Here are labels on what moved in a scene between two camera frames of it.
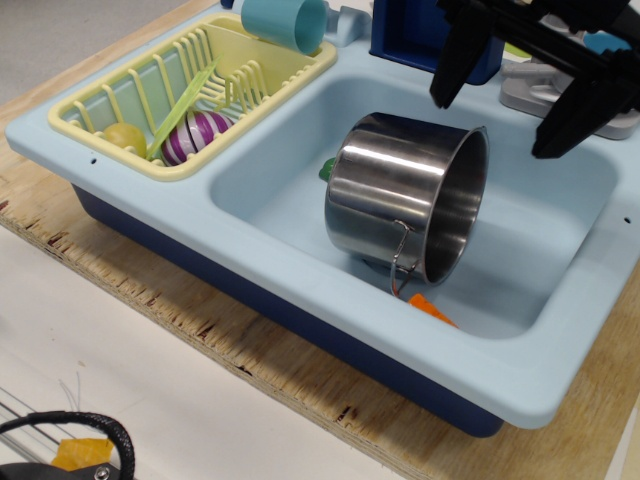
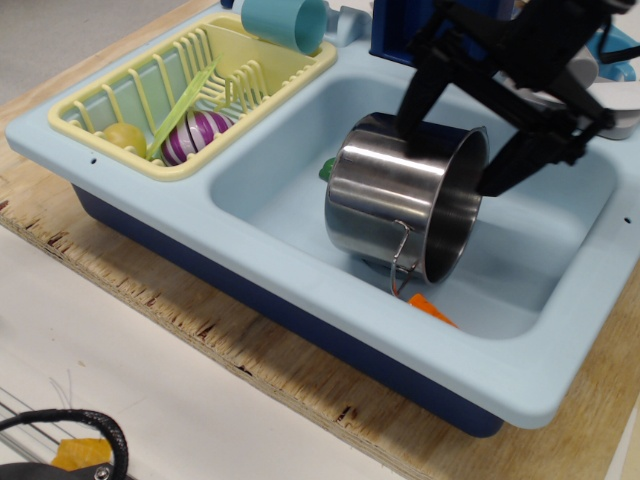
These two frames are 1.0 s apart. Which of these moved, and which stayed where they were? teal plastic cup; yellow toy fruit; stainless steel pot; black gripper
Moved: black gripper
Stayed: yellow toy fruit; teal plastic cup; stainless steel pot
